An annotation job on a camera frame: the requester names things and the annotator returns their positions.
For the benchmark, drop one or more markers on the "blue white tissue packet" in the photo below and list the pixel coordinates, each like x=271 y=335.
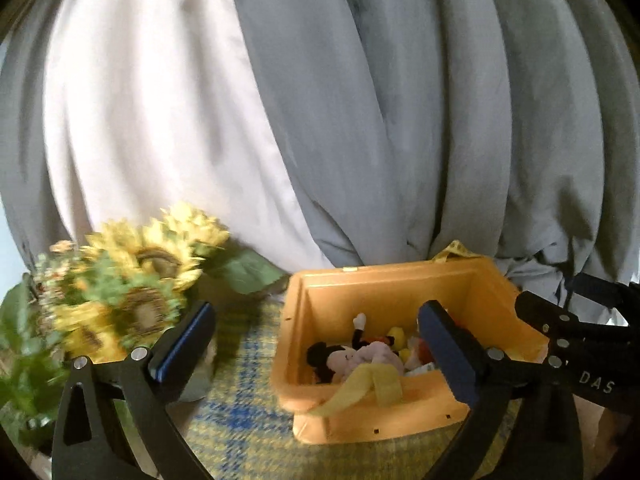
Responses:
x=422 y=369

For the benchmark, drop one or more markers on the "yellow soft toy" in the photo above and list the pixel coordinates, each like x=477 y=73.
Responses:
x=395 y=336

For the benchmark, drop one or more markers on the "yellow blue plaid mat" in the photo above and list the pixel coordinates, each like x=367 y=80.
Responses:
x=240 y=435

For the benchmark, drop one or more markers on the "pale pink curtain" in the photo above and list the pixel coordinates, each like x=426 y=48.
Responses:
x=150 y=110

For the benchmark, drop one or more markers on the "orange plastic crate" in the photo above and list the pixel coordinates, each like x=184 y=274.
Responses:
x=425 y=416

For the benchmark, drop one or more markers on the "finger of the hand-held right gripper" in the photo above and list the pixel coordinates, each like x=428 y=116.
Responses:
x=605 y=292
x=542 y=317

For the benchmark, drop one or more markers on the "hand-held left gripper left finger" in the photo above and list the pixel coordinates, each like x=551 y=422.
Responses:
x=182 y=347

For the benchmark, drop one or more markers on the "red green plush toy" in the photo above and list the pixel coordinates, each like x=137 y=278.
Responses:
x=425 y=350

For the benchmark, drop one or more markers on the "lavender soft toy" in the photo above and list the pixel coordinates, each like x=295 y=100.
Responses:
x=382 y=353

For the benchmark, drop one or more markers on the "black white mouse plush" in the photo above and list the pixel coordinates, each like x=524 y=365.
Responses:
x=342 y=360

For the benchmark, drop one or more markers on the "sunflower bouquet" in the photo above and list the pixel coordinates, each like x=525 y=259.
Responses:
x=150 y=260

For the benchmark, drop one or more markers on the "grey curtain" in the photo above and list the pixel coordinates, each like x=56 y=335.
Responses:
x=425 y=110

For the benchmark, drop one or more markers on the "green leafy plant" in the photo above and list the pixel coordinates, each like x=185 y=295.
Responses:
x=25 y=370

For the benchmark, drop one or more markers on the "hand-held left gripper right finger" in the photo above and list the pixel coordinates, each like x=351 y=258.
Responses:
x=450 y=357

